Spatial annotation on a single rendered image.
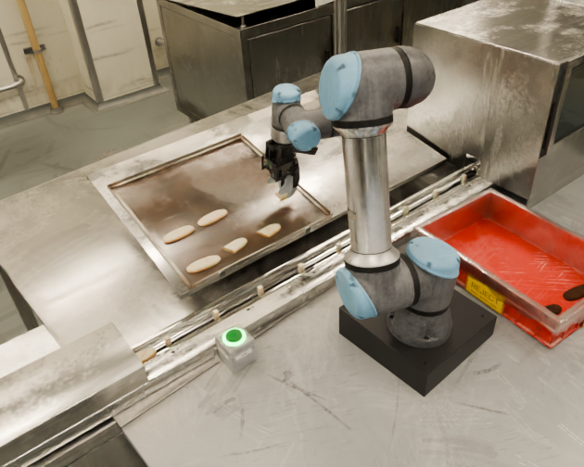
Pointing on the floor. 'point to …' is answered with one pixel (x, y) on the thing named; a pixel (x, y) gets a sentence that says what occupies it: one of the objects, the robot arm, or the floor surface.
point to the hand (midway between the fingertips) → (286, 189)
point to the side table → (395, 393)
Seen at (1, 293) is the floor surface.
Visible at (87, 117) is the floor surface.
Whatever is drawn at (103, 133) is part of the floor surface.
